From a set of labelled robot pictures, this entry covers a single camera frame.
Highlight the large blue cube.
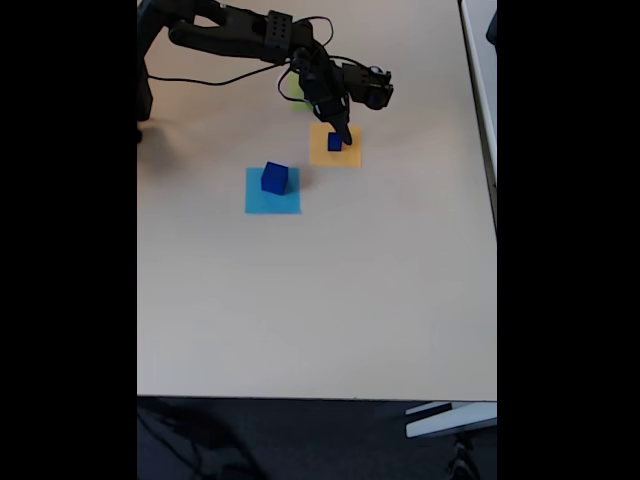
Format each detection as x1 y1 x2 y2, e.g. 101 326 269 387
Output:
260 160 290 196

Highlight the orange paper square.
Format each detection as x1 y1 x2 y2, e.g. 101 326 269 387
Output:
308 122 362 168

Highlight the green paper square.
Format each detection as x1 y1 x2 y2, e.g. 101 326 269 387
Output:
288 72 314 112

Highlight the blue paper square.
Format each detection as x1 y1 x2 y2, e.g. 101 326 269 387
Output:
244 167 303 216

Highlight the white adjacent table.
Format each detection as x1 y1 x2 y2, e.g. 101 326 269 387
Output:
458 0 498 234

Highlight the white table foot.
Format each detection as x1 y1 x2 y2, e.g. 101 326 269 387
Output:
404 400 498 440

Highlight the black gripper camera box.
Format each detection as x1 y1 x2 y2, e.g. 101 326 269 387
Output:
349 64 395 111

